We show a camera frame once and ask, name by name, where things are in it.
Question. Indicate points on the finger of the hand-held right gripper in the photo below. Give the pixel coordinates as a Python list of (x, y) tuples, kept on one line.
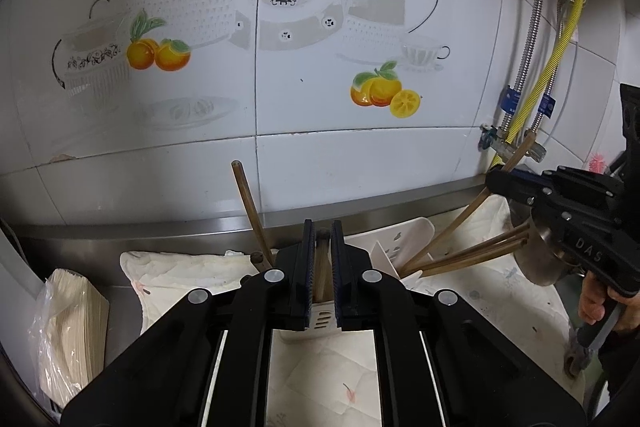
[(530, 199), (575, 184)]

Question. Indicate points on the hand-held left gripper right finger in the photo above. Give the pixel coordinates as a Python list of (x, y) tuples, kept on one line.
[(336, 277)]

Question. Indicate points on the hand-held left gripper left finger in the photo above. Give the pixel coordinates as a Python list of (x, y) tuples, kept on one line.
[(310, 277)]

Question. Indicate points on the brown wooden chopstick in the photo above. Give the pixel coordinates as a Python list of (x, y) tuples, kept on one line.
[(475, 245), (250, 207), (475, 261), (322, 267), (460, 221), (259, 259), (475, 253)]

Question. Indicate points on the white plastic utensil holder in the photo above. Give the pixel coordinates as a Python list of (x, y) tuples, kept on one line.
[(400, 242)]

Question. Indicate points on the person's right forearm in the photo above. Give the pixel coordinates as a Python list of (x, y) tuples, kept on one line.
[(625, 367)]

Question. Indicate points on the person's right hand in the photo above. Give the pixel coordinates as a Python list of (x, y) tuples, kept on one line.
[(592, 304)]

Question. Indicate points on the pink bristle brush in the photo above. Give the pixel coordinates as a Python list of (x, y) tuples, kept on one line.
[(598, 163)]

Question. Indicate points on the metal water valve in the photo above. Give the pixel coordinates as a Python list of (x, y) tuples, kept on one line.
[(534, 148), (492, 138)]

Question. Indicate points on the stainless steel pot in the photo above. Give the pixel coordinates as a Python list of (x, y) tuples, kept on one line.
[(542, 257)]

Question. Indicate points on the white printed cloth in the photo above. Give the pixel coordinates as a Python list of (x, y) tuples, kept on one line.
[(200, 277)]

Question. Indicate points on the plastic bag of paper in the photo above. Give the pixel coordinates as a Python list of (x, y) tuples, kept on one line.
[(70, 332)]

